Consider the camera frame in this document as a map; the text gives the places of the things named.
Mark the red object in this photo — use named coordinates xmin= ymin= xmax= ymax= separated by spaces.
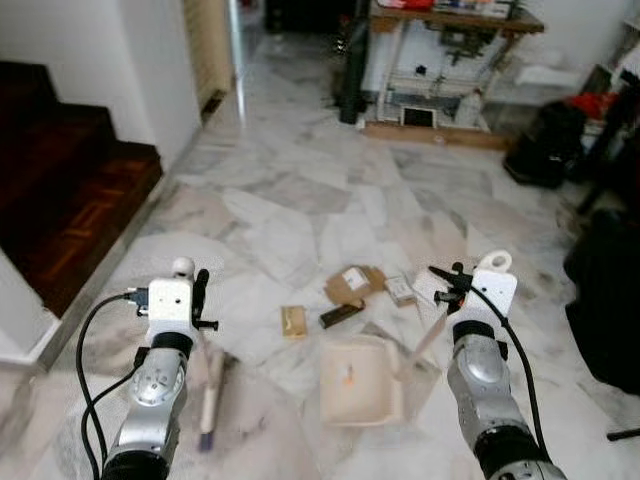
xmin=568 ymin=91 xmax=623 ymax=122

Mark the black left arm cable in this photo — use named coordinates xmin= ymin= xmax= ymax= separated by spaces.
xmin=76 ymin=289 xmax=151 ymax=476

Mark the black upright pole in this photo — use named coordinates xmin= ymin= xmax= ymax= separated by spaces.
xmin=338 ymin=0 xmax=373 ymax=127

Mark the dark brown strip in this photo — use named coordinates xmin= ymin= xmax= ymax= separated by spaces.
xmin=319 ymin=303 xmax=367 ymax=329

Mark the small labelled carton scrap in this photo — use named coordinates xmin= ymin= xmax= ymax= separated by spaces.
xmin=385 ymin=275 xmax=417 ymax=307

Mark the beige slatted door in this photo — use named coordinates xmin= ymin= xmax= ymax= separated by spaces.
xmin=182 ymin=0 xmax=237 ymax=123

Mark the cluttered wooden workbench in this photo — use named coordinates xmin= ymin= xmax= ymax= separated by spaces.
xmin=361 ymin=0 xmax=547 ymax=152

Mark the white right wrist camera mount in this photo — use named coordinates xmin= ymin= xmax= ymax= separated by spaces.
xmin=469 ymin=250 xmax=519 ymax=317

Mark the dark wooden staircase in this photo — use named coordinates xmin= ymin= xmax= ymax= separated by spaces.
xmin=0 ymin=60 xmax=165 ymax=319

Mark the cream hand brush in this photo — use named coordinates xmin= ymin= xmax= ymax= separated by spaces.
xmin=198 ymin=335 xmax=229 ymax=453

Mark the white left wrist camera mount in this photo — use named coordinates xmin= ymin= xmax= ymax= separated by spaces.
xmin=145 ymin=257 xmax=199 ymax=329

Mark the small tan cardboard piece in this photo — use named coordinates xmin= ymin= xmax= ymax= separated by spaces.
xmin=281 ymin=305 xmax=309 ymax=339

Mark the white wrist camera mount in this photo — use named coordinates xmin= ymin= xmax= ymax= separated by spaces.
xmin=145 ymin=257 xmax=199 ymax=329
xmin=469 ymin=250 xmax=519 ymax=317

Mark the cream plastic dustpan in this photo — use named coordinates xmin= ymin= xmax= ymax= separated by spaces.
xmin=319 ymin=308 xmax=448 ymax=428

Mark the large black bulky object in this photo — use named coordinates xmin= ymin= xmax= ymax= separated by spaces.
xmin=563 ymin=208 xmax=640 ymax=397

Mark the black bag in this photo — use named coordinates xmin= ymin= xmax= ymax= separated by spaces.
xmin=503 ymin=99 xmax=593 ymax=191

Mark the torn brown cardboard box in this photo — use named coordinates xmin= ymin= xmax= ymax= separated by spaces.
xmin=324 ymin=265 xmax=387 ymax=307

